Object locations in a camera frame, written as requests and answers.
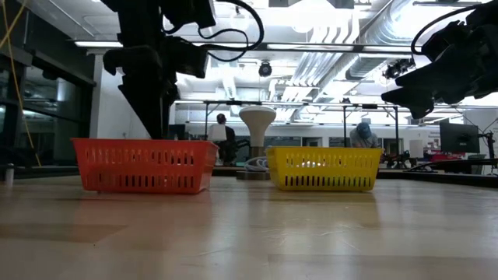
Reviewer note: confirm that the black hanging camera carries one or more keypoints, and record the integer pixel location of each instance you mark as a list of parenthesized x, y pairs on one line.
[(265, 69)]

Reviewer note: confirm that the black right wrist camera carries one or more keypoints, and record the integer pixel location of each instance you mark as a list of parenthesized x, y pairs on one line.
[(443, 40)]

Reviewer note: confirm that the person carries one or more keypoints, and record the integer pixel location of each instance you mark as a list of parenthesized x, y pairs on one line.
[(363, 136), (227, 145)]

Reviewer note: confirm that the silver ceiling duct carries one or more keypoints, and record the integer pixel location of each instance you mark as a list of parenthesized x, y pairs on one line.
[(373, 46)]

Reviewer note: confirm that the white bulb lamp with base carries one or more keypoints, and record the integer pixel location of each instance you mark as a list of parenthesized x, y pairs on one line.
[(257, 124)]

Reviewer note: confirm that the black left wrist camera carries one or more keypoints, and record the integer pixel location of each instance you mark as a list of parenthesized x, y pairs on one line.
[(190, 11)]

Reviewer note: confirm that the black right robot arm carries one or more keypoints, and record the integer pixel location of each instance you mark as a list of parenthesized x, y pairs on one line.
[(486, 11)]

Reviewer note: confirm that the black background station frame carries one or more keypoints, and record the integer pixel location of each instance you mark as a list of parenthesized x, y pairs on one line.
[(344, 116)]

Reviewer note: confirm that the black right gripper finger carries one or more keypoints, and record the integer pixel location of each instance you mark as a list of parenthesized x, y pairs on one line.
[(412, 102), (432, 78)]

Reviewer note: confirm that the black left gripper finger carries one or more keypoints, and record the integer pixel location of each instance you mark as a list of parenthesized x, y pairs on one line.
[(142, 109), (165, 109)]

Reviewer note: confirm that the ceiling tube light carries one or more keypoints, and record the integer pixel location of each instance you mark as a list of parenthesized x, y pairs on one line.
[(99, 44)]

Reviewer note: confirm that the yellow plastic basket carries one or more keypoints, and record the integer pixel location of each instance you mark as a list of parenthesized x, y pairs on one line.
[(323, 169)]

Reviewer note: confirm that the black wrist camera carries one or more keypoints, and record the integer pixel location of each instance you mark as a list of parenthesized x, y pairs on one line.
[(190, 11), (443, 40)]

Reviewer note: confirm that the orange plastic basket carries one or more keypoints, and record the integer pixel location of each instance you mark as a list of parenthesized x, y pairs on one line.
[(144, 165)]

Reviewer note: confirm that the black computer monitor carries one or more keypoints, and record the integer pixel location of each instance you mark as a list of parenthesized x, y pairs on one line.
[(459, 138)]

